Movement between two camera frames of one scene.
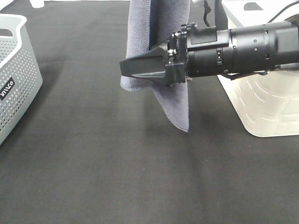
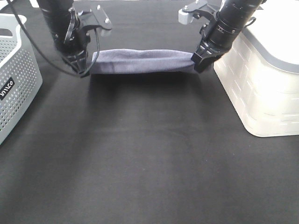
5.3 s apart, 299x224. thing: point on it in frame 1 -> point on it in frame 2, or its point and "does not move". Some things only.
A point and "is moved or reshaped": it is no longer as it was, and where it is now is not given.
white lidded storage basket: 268,104 does not move
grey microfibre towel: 150,24 is moved or reshaped
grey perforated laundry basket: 20,78 does not move
